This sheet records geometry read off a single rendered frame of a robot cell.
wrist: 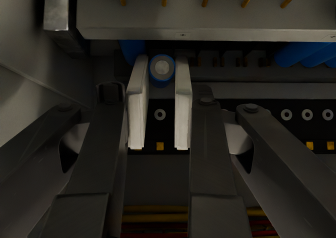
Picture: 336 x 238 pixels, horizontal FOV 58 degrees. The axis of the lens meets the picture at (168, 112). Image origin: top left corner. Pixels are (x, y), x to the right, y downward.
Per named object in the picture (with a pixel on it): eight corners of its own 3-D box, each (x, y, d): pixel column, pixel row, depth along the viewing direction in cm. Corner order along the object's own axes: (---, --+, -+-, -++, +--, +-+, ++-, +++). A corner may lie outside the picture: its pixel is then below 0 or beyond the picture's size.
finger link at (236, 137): (193, 124, 12) (268, 126, 12) (188, 83, 17) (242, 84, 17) (191, 156, 13) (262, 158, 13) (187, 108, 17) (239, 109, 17)
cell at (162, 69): (175, 81, 26) (181, 72, 19) (156, 92, 26) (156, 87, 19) (164, 62, 26) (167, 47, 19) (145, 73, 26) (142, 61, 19)
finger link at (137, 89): (143, 150, 15) (128, 150, 15) (149, 96, 21) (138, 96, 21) (142, 92, 13) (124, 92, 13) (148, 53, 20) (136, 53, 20)
